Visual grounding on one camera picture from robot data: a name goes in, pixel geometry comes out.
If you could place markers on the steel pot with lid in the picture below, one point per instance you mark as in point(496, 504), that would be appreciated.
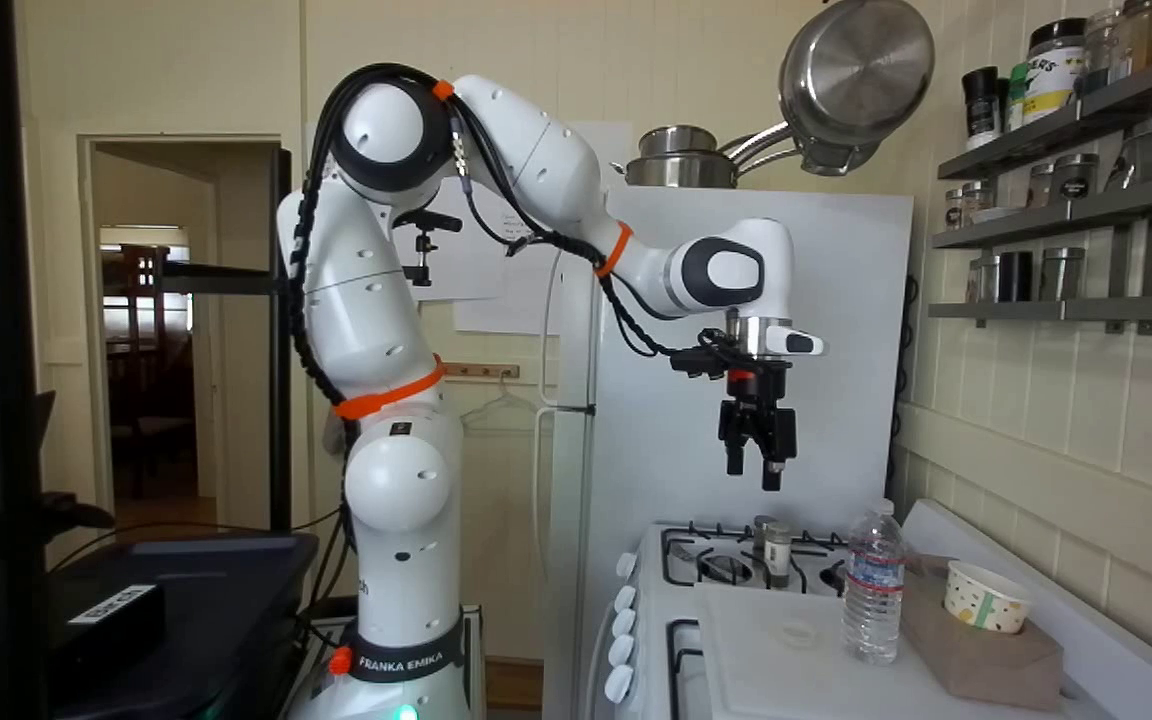
point(677, 156)

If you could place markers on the clear plastic water bottle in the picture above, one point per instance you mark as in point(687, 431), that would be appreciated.
point(874, 601)

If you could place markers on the white gas stove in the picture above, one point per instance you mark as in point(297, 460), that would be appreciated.
point(656, 626)

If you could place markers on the black table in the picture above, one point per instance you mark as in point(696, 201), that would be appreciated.
point(216, 613)

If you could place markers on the glass salt shaker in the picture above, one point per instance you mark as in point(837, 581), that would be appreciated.
point(774, 554)

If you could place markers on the wooden peg rail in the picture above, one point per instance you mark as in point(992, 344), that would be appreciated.
point(482, 370)

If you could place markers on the hanging steel pot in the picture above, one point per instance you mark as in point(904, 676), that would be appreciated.
point(859, 64)

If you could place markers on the white cutting board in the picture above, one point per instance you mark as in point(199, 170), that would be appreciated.
point(777, 666)

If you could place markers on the dark spice jar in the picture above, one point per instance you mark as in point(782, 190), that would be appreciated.
point(982, 106)

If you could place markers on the white refrigerator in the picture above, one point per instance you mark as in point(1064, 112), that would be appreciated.
point(656, 442)

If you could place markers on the white jar with dark lid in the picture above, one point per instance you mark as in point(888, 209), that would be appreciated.
point(1051, 75)

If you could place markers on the metal wall spice rack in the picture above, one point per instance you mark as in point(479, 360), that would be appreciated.
point(1080, 213)

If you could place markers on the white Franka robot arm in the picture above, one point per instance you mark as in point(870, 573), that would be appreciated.
point(388, 504)

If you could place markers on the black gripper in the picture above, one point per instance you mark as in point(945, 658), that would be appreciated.
point(759, 403)

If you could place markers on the black box with white label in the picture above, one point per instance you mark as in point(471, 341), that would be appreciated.
point(103, 620)

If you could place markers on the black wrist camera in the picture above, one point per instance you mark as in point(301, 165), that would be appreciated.
point(704, 360)

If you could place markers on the black camera stand pole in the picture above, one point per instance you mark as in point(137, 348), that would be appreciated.
point(283, 403)

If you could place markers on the brown cardboard cupholder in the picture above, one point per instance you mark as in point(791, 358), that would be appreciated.
point(982, 666)

